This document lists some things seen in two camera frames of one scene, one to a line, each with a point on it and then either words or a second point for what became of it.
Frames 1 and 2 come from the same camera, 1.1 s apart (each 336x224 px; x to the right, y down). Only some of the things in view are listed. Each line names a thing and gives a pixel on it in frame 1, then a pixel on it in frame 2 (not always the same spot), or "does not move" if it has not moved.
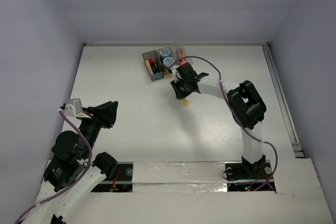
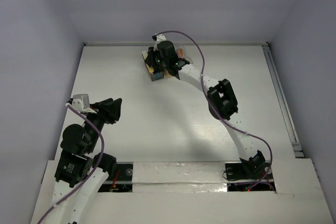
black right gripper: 179,95 → 150,59
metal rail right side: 283,102 does not move
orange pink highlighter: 149,67 does not move
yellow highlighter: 185,102 → 145,54
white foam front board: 195,192 does not move
